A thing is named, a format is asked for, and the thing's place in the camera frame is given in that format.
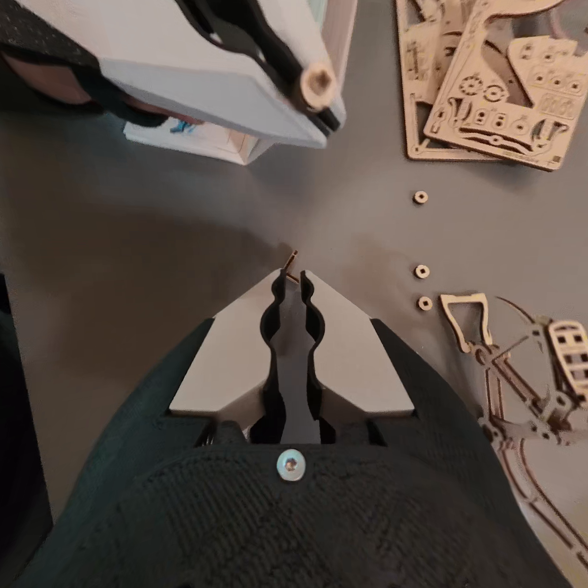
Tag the small wooden washer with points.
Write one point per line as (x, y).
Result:
(416, 198)
(420, 303)
(417, 271)

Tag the person's left hand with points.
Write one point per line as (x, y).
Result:
(50, 82)

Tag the small wooden link piece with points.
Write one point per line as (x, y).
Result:
(289, 262)

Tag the wooden crossbow model assembly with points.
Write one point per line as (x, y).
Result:
(565, 327)

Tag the wooden axle with gear discs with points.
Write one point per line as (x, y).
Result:
(317, 85)

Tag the person's dark green clothing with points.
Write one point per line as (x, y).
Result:
(18, 413)

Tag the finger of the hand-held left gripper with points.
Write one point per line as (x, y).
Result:
(160, 50)
(298, 27)

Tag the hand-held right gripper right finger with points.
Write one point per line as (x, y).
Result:
(363, 367)

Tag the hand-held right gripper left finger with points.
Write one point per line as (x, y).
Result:
(216, 367)

